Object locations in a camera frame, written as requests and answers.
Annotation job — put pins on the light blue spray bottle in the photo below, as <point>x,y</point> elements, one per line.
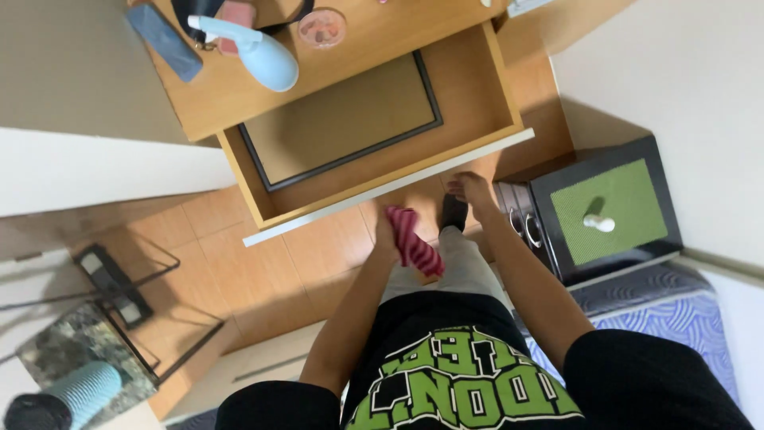
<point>265,60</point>

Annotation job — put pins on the pink box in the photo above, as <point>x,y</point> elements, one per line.
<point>234,21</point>

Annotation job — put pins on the blue patterned mattress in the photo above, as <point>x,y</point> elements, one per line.
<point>668,310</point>

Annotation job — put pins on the black framed board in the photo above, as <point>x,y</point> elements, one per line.
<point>340,119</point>

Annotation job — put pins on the black shirt green print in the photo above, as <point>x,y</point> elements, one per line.
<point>453,370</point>

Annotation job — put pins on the open wooden drawer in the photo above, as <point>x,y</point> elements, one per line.
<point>471,101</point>

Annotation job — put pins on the grey trousers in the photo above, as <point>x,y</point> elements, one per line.
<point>465,269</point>

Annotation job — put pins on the person's right fingers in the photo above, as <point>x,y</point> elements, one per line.
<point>461,186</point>

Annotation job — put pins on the light blue ribbed roller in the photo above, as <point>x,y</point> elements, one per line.
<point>71,397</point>

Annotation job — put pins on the person's left hand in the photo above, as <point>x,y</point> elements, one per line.
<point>387,233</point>

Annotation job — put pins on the black bedside cabinet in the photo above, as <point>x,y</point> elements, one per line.
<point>543,185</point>

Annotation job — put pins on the person's right hand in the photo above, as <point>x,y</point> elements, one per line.
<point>480,192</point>

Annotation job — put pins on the black sock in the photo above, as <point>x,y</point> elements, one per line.
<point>453,212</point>

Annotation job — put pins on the wooden desk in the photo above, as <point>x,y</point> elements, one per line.
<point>334,65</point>

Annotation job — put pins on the blue phone case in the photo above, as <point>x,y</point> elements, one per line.
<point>164,42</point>

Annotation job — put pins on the red striped cloth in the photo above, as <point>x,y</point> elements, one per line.
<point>415,242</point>

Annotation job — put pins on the green mat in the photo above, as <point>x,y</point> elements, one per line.
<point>615,197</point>

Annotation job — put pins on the small white object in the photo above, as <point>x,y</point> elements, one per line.
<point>600,223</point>

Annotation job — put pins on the marbled stone slab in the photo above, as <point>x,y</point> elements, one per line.
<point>71,346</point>

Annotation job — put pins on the black metal rack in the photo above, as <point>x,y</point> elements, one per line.
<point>113,286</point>

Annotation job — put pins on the white flat object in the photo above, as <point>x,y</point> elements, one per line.
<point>528,6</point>

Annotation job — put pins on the round clear glass dish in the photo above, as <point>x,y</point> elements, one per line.
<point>322,28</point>

